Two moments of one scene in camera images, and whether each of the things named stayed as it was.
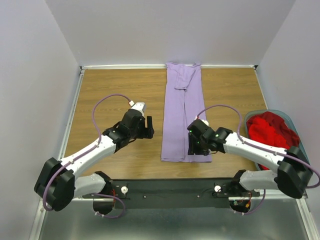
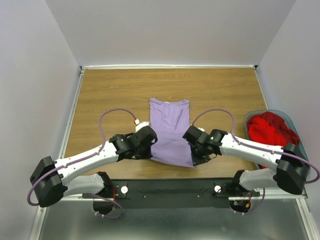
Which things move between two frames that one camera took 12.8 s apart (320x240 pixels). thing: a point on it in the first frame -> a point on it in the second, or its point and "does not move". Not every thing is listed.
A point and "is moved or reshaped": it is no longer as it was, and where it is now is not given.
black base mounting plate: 173,193 does not move
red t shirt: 259,129 does not move
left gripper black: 147,133 -> 147,155
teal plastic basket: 253,112 does not move
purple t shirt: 183,101 is moved or reshaped
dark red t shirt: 279,126 does not move
